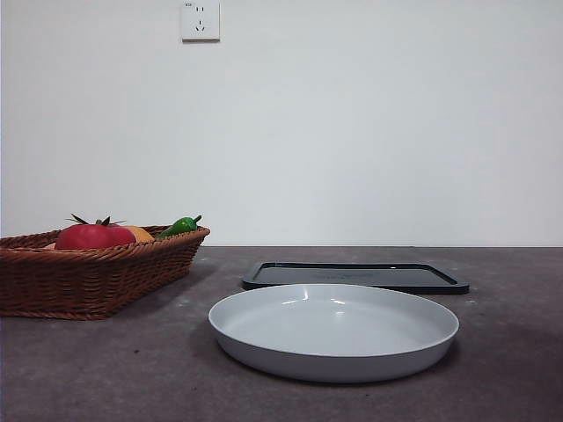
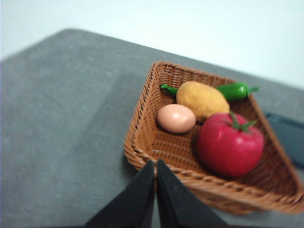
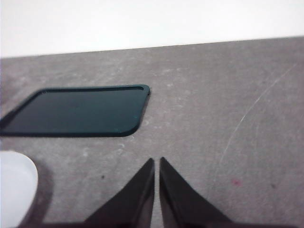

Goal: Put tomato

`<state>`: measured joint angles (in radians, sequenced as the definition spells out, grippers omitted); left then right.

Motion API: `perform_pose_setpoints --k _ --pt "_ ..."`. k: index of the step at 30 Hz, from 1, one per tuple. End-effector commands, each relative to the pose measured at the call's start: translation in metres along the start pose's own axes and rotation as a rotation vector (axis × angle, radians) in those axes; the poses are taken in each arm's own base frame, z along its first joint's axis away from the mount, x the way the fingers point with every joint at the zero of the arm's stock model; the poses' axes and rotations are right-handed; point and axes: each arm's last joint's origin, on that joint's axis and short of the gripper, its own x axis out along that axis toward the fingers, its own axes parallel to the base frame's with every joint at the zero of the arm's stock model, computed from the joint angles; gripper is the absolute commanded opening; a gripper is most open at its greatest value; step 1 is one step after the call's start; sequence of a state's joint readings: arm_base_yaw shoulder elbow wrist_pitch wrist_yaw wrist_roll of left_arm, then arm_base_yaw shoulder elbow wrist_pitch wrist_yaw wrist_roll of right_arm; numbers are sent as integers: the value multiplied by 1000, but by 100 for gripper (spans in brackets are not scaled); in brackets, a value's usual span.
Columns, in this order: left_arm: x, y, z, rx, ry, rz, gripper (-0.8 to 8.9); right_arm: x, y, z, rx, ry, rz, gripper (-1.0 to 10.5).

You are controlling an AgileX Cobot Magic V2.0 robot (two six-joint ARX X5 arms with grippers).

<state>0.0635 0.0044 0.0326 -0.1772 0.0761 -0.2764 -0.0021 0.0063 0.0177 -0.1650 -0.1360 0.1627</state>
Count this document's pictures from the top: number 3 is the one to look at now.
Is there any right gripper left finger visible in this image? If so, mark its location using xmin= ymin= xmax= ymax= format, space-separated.
xmin=80 ymin=158 xmax=155 ymax=228

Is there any white round plate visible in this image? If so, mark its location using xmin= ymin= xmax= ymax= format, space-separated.
xmin=0 ymin=150 xmax=39 ymax=228

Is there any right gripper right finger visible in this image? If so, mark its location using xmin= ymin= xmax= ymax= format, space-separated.
xmin=159 ymin=156 xmax=235 ymax=228

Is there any dark rectangular tray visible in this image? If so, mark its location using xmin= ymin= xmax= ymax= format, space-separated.
xmin=0 ymin=84 xmax=152 ymax=138

